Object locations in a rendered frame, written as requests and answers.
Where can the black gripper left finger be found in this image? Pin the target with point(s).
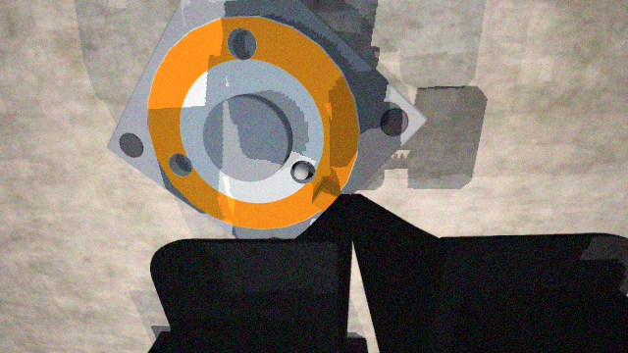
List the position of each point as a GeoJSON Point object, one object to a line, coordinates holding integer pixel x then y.
{"type": "Point", "coordinates": [307, 278]}

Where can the orange round plate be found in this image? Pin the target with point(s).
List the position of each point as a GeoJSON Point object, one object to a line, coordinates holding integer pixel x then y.
{"type": "Point", "coordinates": [290, 69]}

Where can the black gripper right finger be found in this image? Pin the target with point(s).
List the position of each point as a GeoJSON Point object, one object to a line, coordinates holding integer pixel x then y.
{"type": "Point", "coordinates": [414, 282]}

